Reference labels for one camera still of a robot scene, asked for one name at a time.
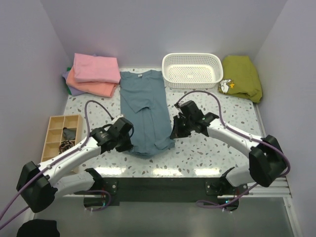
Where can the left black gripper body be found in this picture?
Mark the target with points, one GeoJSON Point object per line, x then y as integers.
{"type": "Point", "coordinates": [124, 143]}

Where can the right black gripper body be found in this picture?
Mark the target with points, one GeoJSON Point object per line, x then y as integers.
{"type": "Point", "coordinates": [187, 124]}

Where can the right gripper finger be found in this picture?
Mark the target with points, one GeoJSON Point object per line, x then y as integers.
{"type": "Point", "coordinates": [186, 131]}
{"type": "Point", "coordinates": [177, 130]}

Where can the blue t shirt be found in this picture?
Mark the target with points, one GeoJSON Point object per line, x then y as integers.
{"type": "Point", "coordinates": [143, 102]}

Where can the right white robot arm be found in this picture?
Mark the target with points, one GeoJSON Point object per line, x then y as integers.
{"type": "Point", "coordinates": [265, 162]}

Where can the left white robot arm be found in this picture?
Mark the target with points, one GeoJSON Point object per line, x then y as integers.
{"type": "Point", "coordinates": [40, 184]}

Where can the salmon folded t shirt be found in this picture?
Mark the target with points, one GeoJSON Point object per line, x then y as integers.
{"type": "Point", "coordinates": [103, 89]}

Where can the white plastic basket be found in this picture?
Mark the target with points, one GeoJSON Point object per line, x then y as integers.
{"type": "Point", "coordinates": [191, 70]}

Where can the grey item in tray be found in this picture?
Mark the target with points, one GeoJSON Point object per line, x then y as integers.
{"type": "Point", "coordinates": [69, 134]}

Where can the lilac folded t shirt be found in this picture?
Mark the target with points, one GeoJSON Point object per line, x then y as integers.
{"type": "Point", "coordinates": [74, 90]}

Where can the wooden compartment tray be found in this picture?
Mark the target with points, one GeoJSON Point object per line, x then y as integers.
{"type": "Point", "coordinates": [54, 142]}

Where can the olive green t shirt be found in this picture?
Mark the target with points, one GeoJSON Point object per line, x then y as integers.
{"type": "Point", "coordinates": [240, 79]}

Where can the green folded t shirt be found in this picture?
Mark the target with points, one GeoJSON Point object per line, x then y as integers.
{"type": "Point", "coordinates": [68, 89]}

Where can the black object bottom left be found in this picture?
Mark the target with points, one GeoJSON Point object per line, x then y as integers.
{"type": "Point", "coordinates": [39, 228]}

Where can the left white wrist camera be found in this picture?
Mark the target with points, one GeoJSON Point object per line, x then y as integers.
{"type": "Point", "coordinates": [117, 117]}

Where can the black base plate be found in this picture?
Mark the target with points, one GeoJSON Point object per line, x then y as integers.
{"type": "Point", "coordinates": [117, 190]}

